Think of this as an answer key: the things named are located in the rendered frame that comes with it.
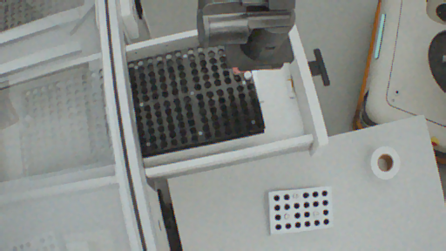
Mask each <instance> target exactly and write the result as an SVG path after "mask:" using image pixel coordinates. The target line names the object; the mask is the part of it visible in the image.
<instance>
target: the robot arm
mask: <svg viewBox="0 0 446 251"><path fill-rule="evenodd" d="M295 2H296V0H198V9H197V27H196V28H197V34H198V40H199V44H200V46H201V47H209V46H219V45H224V46H225V52H226V66H227V68H229V69H231V68H232V67H233V73H241V72H245V73H247V72H248V71H262V70H266V71H273V70H280V69H281V68H282V67H283V66H284V63H285V64H288V63H289V64H292V63H293V61H294V50H293V46H292V45H291V42H290V37H289V33H290V31H291V30H292V29H293V27H294V25H295V21H296V14H295V13H294V10H293V9H295Z"/></svg>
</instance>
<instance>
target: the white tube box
mask: <svg viewBox="0 0 446 251"><path fill-rule="evenodd" d="M331 191H332V187H312V188H308V189H294V190H281V191H280V192H269V193H268V195H267V197H268V206H267V207H268V218H269V227H270V233H269V235H275V234H291V233H301V232H309V231H315V230H325V229H328V228H332V227H334V222H333V208H332V205H333V201H332V194H331ZM296 193H299V194H300V198H299V199H297V200H295V199H294V195H295V194H296ZM317 210H320V212H321V214H320V215H319V217H315V216H314V215H313V212H315V211H317ZM286 214H291V215H292V217H291V219H289V220H286V219H284V216H285V215H286Z"/></svg>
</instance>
